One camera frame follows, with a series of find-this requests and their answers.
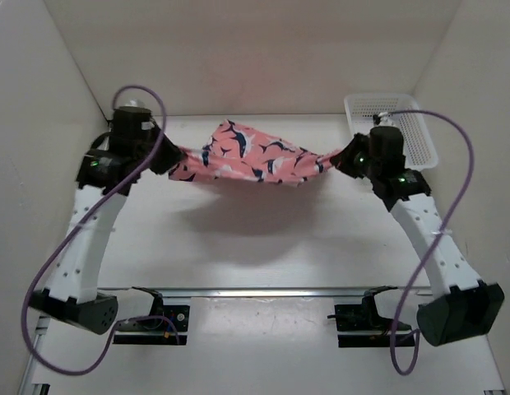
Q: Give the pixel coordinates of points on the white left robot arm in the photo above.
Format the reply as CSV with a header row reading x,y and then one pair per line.
x,y
71,294

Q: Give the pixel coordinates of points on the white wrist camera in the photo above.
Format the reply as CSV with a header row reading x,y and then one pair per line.
x,y
383,119
135,103

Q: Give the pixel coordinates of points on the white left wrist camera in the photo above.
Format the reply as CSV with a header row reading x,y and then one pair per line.
x,y
135,103

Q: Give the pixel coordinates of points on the pink shark print shorts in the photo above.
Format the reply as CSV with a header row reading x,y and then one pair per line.
x,y
238,152

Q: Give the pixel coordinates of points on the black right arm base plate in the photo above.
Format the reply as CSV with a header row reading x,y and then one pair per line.
x,y
359,325

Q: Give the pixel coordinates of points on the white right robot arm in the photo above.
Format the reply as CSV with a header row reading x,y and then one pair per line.
x,y
463,305

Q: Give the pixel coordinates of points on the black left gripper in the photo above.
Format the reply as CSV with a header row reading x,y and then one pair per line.
x,y
173,156

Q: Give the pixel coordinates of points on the white plastic basket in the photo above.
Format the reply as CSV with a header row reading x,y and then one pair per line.
x,y
419,149

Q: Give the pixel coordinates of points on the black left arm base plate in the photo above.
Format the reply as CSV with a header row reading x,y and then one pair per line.
x,y
147,318

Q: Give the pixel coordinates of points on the aluminium front rail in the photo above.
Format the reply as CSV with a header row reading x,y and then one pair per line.
x,y
260,292

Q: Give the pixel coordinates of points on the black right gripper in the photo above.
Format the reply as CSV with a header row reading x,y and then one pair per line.
x,y
342,160

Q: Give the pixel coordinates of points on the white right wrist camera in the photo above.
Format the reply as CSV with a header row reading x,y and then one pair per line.
x,y
383,119

